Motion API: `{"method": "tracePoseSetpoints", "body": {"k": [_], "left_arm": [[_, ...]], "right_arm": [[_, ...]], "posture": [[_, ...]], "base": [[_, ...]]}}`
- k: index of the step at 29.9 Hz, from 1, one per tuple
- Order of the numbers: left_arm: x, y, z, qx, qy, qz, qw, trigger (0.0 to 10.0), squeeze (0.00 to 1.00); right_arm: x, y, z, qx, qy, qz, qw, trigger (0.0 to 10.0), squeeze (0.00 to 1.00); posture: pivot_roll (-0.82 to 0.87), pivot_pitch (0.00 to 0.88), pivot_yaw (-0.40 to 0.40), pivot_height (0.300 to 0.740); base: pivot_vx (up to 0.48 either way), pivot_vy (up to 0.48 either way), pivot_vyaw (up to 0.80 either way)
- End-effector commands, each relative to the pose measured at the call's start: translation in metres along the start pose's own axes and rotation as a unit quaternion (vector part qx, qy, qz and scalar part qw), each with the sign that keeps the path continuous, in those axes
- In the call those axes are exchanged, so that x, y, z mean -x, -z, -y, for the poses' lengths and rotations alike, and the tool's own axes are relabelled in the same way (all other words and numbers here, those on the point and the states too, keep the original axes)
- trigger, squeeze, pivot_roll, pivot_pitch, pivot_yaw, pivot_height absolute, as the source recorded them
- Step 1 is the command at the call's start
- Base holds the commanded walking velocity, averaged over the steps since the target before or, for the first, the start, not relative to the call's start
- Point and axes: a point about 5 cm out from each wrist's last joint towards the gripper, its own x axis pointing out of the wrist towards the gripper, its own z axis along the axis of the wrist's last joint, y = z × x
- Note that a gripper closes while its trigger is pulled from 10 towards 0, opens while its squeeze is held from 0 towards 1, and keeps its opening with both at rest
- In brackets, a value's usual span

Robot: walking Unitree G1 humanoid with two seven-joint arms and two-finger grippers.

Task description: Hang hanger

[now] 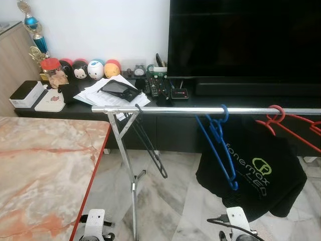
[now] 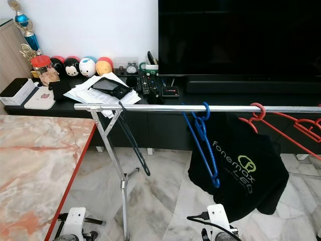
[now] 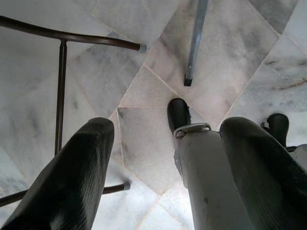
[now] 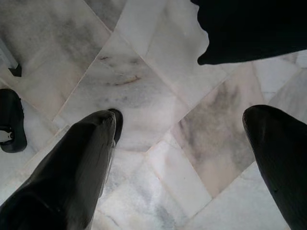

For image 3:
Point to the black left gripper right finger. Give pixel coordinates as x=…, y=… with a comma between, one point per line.
x=268, y=179

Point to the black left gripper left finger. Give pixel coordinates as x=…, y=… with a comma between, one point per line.
x=72, y=172

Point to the grey robot right leg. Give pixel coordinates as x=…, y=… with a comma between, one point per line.
x=278, y=127

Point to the grey robot leg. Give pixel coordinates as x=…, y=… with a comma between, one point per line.
x=278, y=127
x=204, y=179

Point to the grey robot left leg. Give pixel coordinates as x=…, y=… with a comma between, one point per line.
x=204, y=179

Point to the marble folding table red edge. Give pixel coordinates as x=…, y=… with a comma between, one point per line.
x=61, y=95

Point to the silver metal clothes rack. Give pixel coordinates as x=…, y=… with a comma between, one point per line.
x=195, y=36

